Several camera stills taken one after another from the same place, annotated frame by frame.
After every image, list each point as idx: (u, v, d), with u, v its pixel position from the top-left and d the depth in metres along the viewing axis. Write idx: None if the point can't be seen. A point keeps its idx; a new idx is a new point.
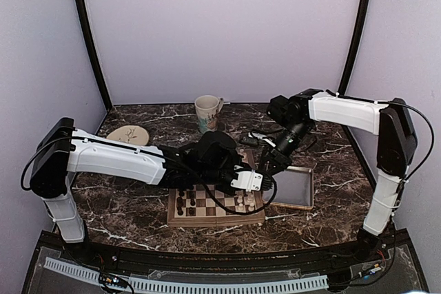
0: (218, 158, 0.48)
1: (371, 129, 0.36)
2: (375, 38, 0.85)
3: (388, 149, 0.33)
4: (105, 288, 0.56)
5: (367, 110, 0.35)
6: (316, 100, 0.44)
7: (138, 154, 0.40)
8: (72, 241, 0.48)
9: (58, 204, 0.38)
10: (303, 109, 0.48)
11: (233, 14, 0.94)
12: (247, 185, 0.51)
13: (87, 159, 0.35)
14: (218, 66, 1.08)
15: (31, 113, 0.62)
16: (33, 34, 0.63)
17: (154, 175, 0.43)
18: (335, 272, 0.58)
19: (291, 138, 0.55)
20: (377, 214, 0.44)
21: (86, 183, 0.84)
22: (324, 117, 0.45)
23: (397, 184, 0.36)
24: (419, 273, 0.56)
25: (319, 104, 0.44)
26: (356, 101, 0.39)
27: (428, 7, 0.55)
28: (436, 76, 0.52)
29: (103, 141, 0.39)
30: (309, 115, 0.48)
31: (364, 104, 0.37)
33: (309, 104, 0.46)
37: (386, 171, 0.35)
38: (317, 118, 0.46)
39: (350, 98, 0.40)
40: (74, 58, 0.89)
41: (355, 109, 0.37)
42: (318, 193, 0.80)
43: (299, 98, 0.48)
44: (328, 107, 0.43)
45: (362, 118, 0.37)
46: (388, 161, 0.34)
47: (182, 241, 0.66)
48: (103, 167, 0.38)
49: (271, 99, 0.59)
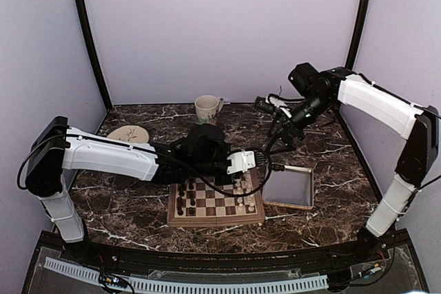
0: (208, 150, 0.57)
1: (398, 129, 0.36)
2: (376, 38, 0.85)
3: (411, 155, 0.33)
4: (105, 288, 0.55)
5: (402, 111, 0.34)
6: (350, 82, 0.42)
7: (131, 151, 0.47)
8: (74, 241, 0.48)
9: (55, 202, 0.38)
10: (333, 87, 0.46)
11: (233, 14, 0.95)
12: (241, 165, 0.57)
13: (80, 156, 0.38)
14: (218, 66, 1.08)
15: (31, 113, 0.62)
16: (34, 35, 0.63)
17: (147, 171, 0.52)
18: (335, 272, 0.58)
19: (309, 113, 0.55)
20: (382, 216, 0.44)
21: (86, 183, 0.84)
22: (353, 102, 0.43)
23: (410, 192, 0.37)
24: (419, 274, 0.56)
25: (351, 89, 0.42)
26: (391, 96, 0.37)
27: (428, 8, 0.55)
28: (436, 76, 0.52)
29: (95, 138, 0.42)
30: (338, 96, 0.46)
31: (400, 102, 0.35)
33: (341, 85, 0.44)
37: (404, 177, 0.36)
38: (345, 101, 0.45)
39: (385, 90, 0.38)
40: (74, 58, 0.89)
41: (388, 105, 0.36)
42: (318, 193, 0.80)
43: (331, 75, 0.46)
44: (360, 95, 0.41)
45: (392, 116, 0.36)
46: (408, 168, 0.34)
47: (182, 241, 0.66)
48: (97, 164, 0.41)
49: (297, 66, 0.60)
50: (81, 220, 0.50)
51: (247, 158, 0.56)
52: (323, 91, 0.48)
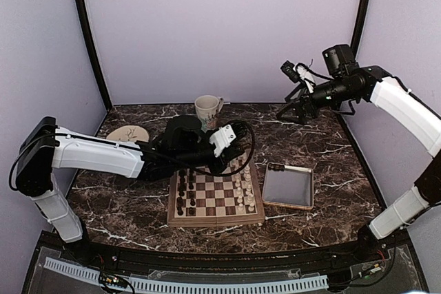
0: (187, 140, 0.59)
1: (427, 144, 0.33)
2: (376, 38, 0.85)
3: (433, 175, 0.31)
4: (105, 288, 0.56)
5: (435, 129, 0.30)
6: (386, 86, 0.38)
7: (118, 148, 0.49)
8: (72, 241, 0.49)
9: (47, 201, 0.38)
10: (367, 85, 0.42)
11: (233, 14, 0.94)
12: (221, 141, 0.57)
13: (69, 154, 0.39)
14: (218, 66, 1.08)
15: (31, 113, 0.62)
16: (34, 34, 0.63)
17: (134, 168, 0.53)
18: (335, 272, 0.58)
19: (330, 96, 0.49)
20: (386, 219, 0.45)
21: (85, 183, 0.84)
22: (386, 108, 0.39)
23: (423, 207, 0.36)
24: (419, 273, 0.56)
25: (386, 93, 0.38)
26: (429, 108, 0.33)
27: (428, 7, 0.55)
28: (436, 76, 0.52)
29: (83, 137, 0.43)
30: (370, 98, 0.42)
31: (435, 118, 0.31)
33: (374, 87, 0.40)
37: (422, 193, 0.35)
38: (377, 104, 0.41)
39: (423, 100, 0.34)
40: (74, 58, 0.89)
41: (422, 118, 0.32)
42: (318, 193, 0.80)
43: (368, 73, 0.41)
44: (395, 102, 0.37)
45: (424, 130, 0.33)
46: (429, 184, 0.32)
47: (182, 241, 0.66)
48: (86, 162, 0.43)
49: (337, 45, 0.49)
50: (78, 219, 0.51)
51: (226, 129, 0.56)
52: (356, 89, 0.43)
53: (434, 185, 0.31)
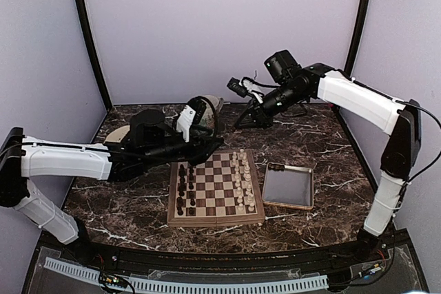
0: (151, 135, 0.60)
1: (378, 124, 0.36)
2: (376, 37, 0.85)
3: (393, 151, 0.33)
4: (105, 288, 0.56)
5: (384, 108, 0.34)
6: (329, 80, 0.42)
7: (85, 151, 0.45)
8: (69, 242, 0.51)
9: (29, 207, 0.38)
10: (311, 83, 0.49)
11: (234, 15, 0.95)
12: (187, 124, 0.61)
13: (36, 163, 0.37)
14: (218, 65, 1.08)
15: (31, 113, 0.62)
16: (34, 34, 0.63)
17: (103, 170, 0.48)
18: (335, 272, 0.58)
19: (280, 101, 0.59)
20: (379, 215, 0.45)
21: (86, 184, 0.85)
22: (333, 99, 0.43)
23: (400, 186, 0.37)
24: (419, 273, 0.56)
25: (331, 85, 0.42)
26: (372, 91, 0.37)
27: (427, 7, 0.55)
28: (435, 75, 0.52)
29: (51, 144, 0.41)
30: (318, 93, 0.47)
31: (382, 99, 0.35)
33: (321, 84, 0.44)
37: (389, 172, 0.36)
38: (324, 98, 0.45)
39: (366, 87, 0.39)
40: (74, 58, 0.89)
41: (371, 101, 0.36)
42: (318, 193, 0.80)
43: (310, 72, 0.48)
44: (340, 91, 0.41)
45: (373, 113, 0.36)
46: (392, 162, 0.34)
47: (182, 241, 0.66)
48: (53, 169, 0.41)
49: (275, 55, 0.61)
50: (71, 219, 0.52)
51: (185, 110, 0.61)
52: (304, 87, 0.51)
53: (397, 162, 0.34)
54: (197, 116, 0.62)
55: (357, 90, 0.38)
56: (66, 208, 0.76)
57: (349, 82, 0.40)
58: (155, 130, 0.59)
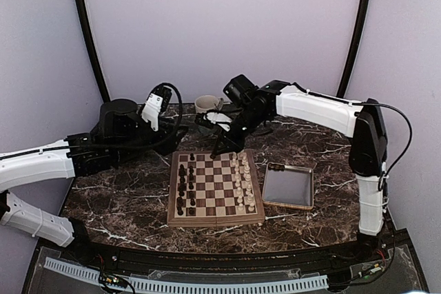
0: (122, 127, 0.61)
1: (341, 129, 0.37)
2: (376, 37, 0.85)
3: (360, 153, 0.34)
4: (105, 288, 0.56)
5: (342, 113, 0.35)
6: (284, 96, 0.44)
7: (43, 155, 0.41)
8: (68, 244, 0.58)
9: (13, 219, 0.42)
10: (269, 102, 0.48)
11: (234, 15, 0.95)
12: (154, 111, 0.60)
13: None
14: (218, 65, 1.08)
15: (32, 113, 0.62)
16: (34, 34, 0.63)
17: (68, 168, 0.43)
18: (335, 272, 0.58)
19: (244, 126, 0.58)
20: (368, 215, 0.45)
21: (86, 184, 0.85)
22: (294, 113, 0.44)
23: (377, 181, 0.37)
24: (419, 273, 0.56)
25: (287, 101, 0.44)
26: (327, 100, 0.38)
27: (427, 8, 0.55)
28: (435, 75, 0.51)
29: (11, 154, 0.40)
30: (278, 111, 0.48)
31: (336, 105, 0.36)
33: (278, 100, 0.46)
37: (360, 173, 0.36)
38: (284, 113, 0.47)
39: (320, 97, 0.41)
40: (74, 58, 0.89)
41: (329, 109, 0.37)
42: (318, 193, 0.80)
43: (265, 92, 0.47)
44: (297, 104, 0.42)
45: (335, 120, 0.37)
46: (361, 162, 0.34)
47: (182, 241, 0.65)
48: (19, 180, 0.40)
49: (231, 81, 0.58)
50: (67, 224, 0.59)
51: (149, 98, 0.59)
52: (262, 108, 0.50)
53: (365, 162, 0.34)
54: (163, 103, 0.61)
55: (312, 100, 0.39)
56: (66, 208, 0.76)
57: (304, 95, 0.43)
58: (126, 120, 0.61)
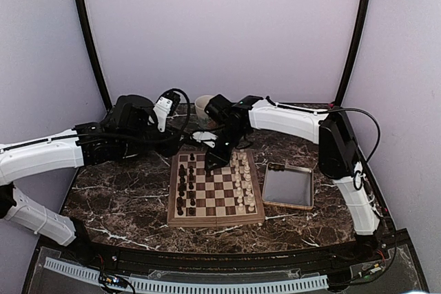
0: (136, 120, 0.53)
1: (309, 136, 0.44)
2: (376, 37, 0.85)
3: (329, 158, 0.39)
4: (105, 288, 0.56)
5: (309, 122, 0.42)
6: (256, 110, 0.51)
7: (51, 142, 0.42)
8: (69, 242, 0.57)
9: (20, 215, 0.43)
10: (242, 117, 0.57)
11: (234, 16, 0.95)
12: (164, 112, 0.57)
13: (9, 168, 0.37)
14: (218, 66, 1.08)
15: (32, 113, 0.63)
16: (34, 34, 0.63)
17: (76, 157, 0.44)
18: (335, 272, 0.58)
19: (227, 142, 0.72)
20: (357, 215, 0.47)
21: (86, 184, 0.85)
22: (266, 124, 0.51)
23: (352, 182, 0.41)
24: (419, 273, 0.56)
25: (258, 115, 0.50)
26: (293, 111, 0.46)
27: (427, 8, 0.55)
28: (434, 76, 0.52)
29: (21, 145, 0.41)
30: (251, 124, 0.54)
31: (302, 116, 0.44)
33: (251, 116, 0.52)
37: (331, 175, 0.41)
38: (258, 126, 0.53)
39: (285, 109, 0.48)
40: (74, 58, 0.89)
41: (297, 119, 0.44)
42: (318, 193, 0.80)
43: (239, 109, 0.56)
44: (267, 116, 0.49)
45: (302, 128, 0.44)
46: (329, 165, 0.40)
47: (182, 241, 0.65)
48: (28, 169, 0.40)
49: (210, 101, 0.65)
50: (69, 223, 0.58)
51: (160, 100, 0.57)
52: (238, 122, 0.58)
53: (333, 164, 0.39)
54: (173, 106, 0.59)
55: (280, 112, 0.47)
56: (66, 208, 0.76)
57: (273, 107, 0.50)
58: (141, 114, 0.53)
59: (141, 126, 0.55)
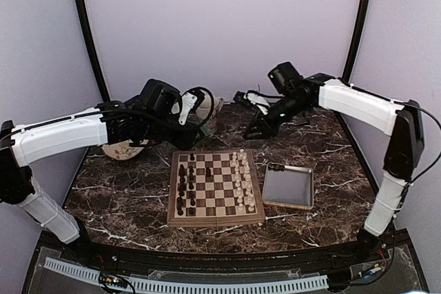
0: (163, 103, 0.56)
1: (379, 126, 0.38)
2: (375, 37, 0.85)
3: (395, 151, 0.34)
4: (105, 288, 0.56)
5: (382, 110, 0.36)
6: (329, 88, 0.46)
7: (74, 120, 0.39)
8: (72, 239, 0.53)
9: (33, 204, 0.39)
10: (313, 93, 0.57)
11: (234, 16, 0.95)
12: (187, 106, 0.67)
13: (34, 146, 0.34)
14: (218, 66, 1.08)
15: (33, 113, 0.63)
16: (34, 34, 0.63)
17: (100, 133, 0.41)
18: (335, 272, 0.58)
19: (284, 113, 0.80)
20: (378, 214, 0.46)
21: (86, 184, 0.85)
22: (337, 106, 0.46)
23: (402, 187, 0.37)
24: (418, 273, 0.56)
25: (331, 93, 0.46)
26: (368, 97, 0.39)
27: (426, 8, 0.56)
28: (433, 76, 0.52)
29: (42, 124, 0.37)
30: (320, 102, 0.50)
31: (379, 102, 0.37)
33: (322, 92, 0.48)
37: (392, 172, 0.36)
38: (330, 107, 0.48)
39: (364, 92, 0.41)
40: (74, 57, 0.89)
41: (371, 105, 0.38)
42: (318, 193, 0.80)
43: (311, 82, 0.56)
44: (341, 98, 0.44)
45: (375, 116, 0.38)
46: (395, 161, 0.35)
47: (182, 241, 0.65)
48: (52, 148, 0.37)
49: (278, 67, 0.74)
50: (73, 219, 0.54)
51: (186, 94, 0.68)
52: (309, 96, 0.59)
53: (400, 161, 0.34)
54: (198, 101, 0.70)
55: (355, 95, 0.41)
56: (66, 208, 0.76)
57: (349, 89, 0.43)
58: (169, 98, 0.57)
59: (163, 111, 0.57)
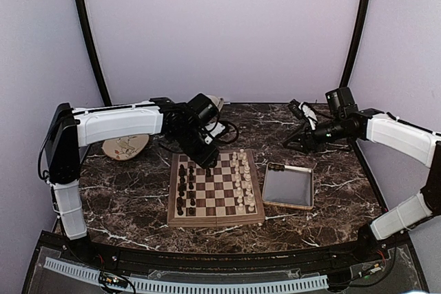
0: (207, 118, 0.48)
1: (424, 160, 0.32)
2: (375, 37, 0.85)
3: (435, 183, 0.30)
4: (105, 288, 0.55)
5: (422, 140, 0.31)
6: (375, 118, 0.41)
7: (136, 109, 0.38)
8: (79, 236, 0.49)
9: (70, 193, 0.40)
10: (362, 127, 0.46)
11: (234, 16, 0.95)
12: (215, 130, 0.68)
13: (94, 130, 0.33)
14: (218, 66, 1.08)
15: (32, 113, 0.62)
16: (34, 34, 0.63)
17: (156, 124, 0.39)
18: (335, 272, 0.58)
19: (329, 133, 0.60)
20: (388, 222, 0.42)
21: (85, 184, 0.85)
22: (382, 140, 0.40)
23: (426, 215, 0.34)
24: (419, 273, 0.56)
25: (375, 125, 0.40)
26: (413, 128, 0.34)
27: (427, 8, 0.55)
28: (434, 76, 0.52)
29: (103, 109, 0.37)
30: (366, 135, 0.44)
31: (419, 131, 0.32)
33: (366, 124, 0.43)
37: (428, 204, 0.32)
38: (373, 140, 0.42)
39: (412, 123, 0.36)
40: (74, 58, 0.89)
41: (411, 137, 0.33)
42: (318, 193, 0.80)
43: (360, 115, 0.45)
44: (383, 131, 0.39)
45: (417, 148, 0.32)
46: (436, 196, 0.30)
47: (182, 241, 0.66)
48: (109, 132, 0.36)
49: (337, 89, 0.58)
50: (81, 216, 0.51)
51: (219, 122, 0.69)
52: (353, 129, 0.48)
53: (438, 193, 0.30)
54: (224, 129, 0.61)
55: (399, 127, 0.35)
56: None
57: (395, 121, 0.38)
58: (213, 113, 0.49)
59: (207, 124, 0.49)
